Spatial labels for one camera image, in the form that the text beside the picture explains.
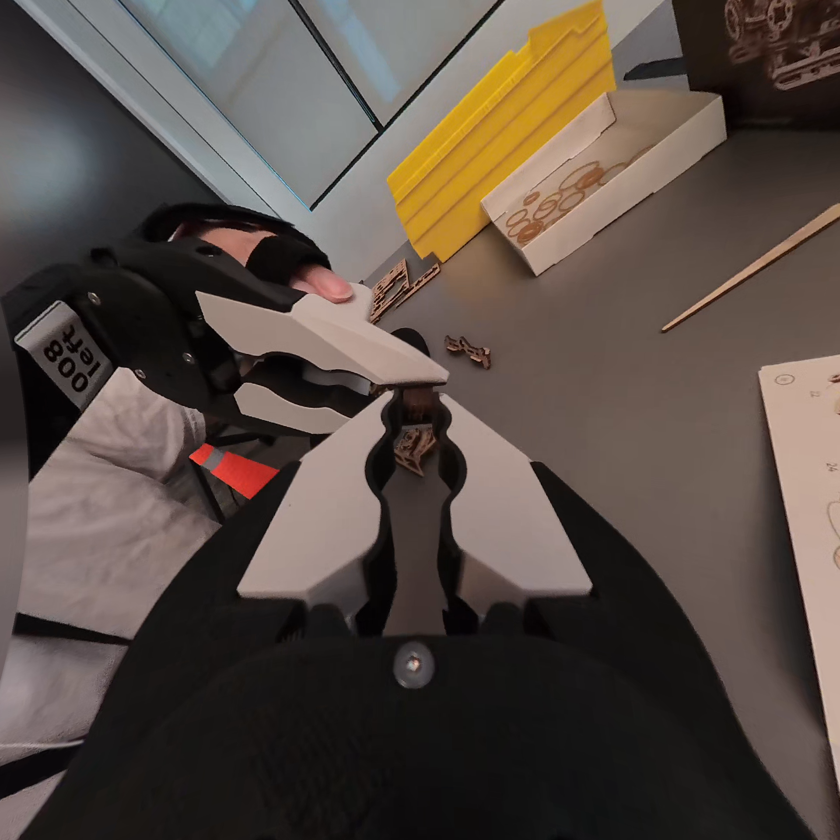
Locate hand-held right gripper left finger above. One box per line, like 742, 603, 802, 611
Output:
236, 390, 398, 636

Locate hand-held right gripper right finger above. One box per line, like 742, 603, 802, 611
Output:
435, 392, 593, 632

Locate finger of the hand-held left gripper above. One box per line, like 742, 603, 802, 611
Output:
231, 360, 371, 437
194, 282, 452, 395

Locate dark printed model box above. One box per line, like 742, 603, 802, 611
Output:
672, 0, 840, 130

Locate person's left hand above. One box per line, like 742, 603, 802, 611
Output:
169, 220, 357, 304

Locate laser-cut wooden part sheets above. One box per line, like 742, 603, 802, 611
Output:
366, 258, 442, 326

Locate laser-cut wooden lattice part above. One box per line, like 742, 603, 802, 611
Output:
392, 423, 439, 479

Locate small wooden cut-out part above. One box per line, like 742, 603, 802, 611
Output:
444, 335, 492, 370

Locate window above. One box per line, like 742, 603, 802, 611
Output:
13, 0, 509, 212

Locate stack of yellow plastic trays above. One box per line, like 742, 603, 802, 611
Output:
386, 0, 619, 263

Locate pile of wooden rings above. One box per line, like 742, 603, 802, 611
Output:
505, 146, 657, 247

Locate printed instruction sheet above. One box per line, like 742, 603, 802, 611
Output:
758, 354, 840, 791

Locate white cardboard box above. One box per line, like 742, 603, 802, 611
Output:
480, 91, 728, 277

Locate long wooden stick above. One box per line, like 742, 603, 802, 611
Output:
660, 203, 840, 333

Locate orange reflective strap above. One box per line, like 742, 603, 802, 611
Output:
189, 443, 280, 501

